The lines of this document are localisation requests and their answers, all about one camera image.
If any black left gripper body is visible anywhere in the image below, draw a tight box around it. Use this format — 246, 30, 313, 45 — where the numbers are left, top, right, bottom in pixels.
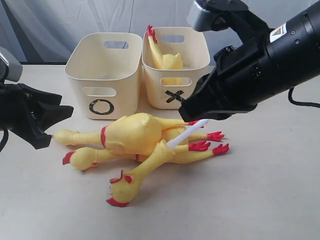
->
0, 83, 52, 150

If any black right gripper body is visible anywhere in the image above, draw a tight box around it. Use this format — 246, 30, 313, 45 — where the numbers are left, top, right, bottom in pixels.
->
209, 41, 273, 118

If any headless rubber chicken body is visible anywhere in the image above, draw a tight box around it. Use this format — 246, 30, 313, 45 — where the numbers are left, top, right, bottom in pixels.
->
146, 25, 184, 70

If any whole rubber chicken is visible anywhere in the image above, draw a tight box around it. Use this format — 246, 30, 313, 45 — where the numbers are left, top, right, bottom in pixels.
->
62, 141, 230, 171
51, 112, 225, 154

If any chicken head with white tube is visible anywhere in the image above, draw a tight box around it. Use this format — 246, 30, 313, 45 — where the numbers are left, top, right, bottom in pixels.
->
106, 119, 209, 208

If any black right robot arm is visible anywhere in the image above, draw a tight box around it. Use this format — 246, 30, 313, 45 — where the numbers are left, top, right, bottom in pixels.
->
178, 0, 320, 122

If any cream bin marked X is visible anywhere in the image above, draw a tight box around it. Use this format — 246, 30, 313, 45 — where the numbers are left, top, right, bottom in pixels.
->
142, 27, 210, 110

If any cream bin marked O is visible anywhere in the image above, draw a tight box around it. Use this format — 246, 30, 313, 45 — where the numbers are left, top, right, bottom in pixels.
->
64, 32, 143, 120

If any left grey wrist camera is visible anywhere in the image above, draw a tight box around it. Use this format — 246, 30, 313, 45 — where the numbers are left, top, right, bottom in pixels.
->
0, 46, 23, 83

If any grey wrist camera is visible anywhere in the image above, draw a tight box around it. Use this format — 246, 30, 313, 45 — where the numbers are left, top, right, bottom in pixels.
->
193, 0, 214, 32
0, 46, 23, 83

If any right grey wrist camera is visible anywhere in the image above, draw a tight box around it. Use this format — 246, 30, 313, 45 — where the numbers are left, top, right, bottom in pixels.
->
193, 0, 214, 32

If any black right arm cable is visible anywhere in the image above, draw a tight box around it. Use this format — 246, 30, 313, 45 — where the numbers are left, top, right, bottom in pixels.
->
287, 86, 320, 109

